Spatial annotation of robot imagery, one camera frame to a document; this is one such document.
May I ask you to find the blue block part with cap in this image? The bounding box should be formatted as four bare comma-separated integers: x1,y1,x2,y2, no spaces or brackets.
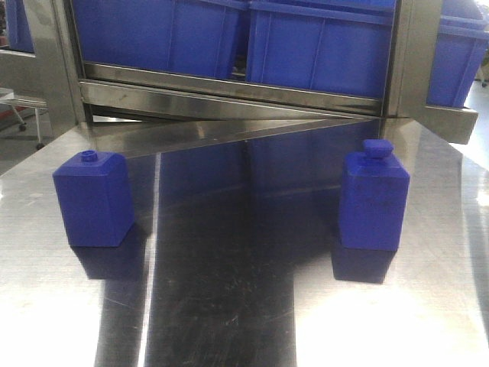
338,139,410,252

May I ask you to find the far right blue bin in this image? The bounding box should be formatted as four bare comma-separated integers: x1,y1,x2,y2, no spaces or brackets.
426,1,488,108

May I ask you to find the blue plastic bin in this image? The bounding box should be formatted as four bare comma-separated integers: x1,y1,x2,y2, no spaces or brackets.
246,1,393,99
73,1,248,79

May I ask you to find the left blue plastic bin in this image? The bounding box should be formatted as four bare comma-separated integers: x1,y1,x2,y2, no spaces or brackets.
73,1,248,79

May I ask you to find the far left blue bin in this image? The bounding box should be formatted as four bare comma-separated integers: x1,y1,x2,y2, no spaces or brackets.
5,0,34,54

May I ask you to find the blue block part with hole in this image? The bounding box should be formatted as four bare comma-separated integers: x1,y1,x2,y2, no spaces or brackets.
53,150,134,248

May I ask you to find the stainless steel shelf frame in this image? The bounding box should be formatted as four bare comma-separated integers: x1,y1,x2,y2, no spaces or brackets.
1,1,478,144

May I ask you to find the right blue plastic bin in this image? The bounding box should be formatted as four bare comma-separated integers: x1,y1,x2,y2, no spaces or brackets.
246,1,393,99

